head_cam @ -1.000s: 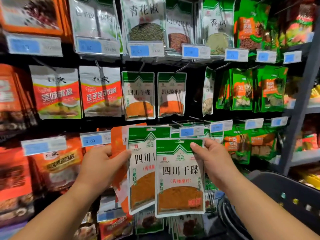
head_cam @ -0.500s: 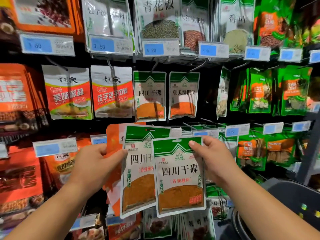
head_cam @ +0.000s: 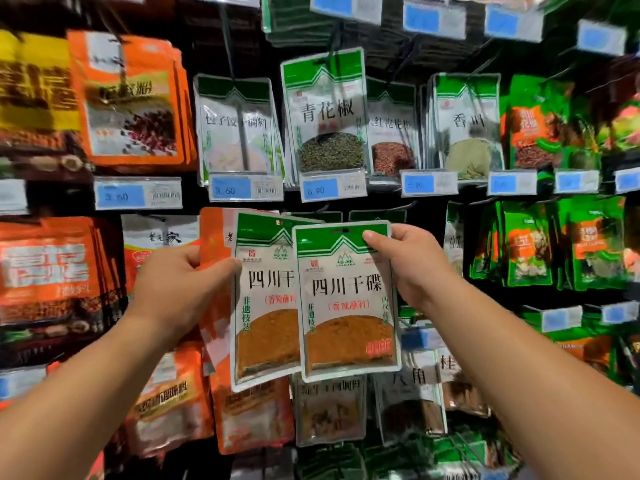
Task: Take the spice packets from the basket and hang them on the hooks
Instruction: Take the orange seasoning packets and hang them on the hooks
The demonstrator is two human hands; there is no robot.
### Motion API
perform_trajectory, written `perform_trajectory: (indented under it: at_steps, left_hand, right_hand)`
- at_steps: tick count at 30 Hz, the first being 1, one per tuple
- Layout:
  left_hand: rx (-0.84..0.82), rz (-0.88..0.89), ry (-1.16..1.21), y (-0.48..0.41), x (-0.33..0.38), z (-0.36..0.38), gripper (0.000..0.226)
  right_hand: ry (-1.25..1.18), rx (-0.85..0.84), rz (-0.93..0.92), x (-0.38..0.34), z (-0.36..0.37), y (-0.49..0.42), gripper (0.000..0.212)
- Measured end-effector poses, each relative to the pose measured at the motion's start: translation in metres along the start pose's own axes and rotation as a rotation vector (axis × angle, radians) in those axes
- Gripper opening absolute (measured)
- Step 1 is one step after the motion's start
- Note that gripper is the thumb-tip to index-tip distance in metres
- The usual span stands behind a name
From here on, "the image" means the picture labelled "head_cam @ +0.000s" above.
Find person's right hand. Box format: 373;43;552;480
362;223;462;317

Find person's left hand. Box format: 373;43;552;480
126;243;244;348

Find clear white-slice packets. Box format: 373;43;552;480
443;199;467;277

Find white red-label packets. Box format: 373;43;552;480
122;215;201;298

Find clear chili powder packets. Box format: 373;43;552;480
348;205;413;228

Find clear orange powder seasoning packet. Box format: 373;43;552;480
232;209;323;392
293;219;403;384

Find green white-slice packets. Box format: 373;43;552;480
470;199;557;289

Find clear orange powder packets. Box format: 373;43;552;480
283;209;347;228

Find clear red peppercorn packets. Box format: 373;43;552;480
365;77;422;180

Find orange bold-print packets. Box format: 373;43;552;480
0;217;123;332

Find clear cinnamon packets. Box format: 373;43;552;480
440;349;492;419

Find clear brown-spice packets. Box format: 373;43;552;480
372;349;448;446

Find clear dried-leaf packets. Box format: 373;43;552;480
428;73;504;184

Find clear green peppercorn packets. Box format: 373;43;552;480
280;47;371;177

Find green leaf packets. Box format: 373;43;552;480
555;195;633;292

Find green red-peppercorn packets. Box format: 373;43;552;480
500;75;578;172

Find green orange Guangxi cinnamon bags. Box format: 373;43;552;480
550;329;623;383

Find row of green white packets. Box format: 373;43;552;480
300;435;486;480

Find orange chili packets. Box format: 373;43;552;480
68;29;197;168

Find red green packets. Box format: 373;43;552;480
600;89;640;156

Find yellow packets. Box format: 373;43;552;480
0;29;81;136

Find person's left forearm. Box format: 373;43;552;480
0;325;186;480

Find person's right forearm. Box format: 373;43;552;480
425;279;640;480

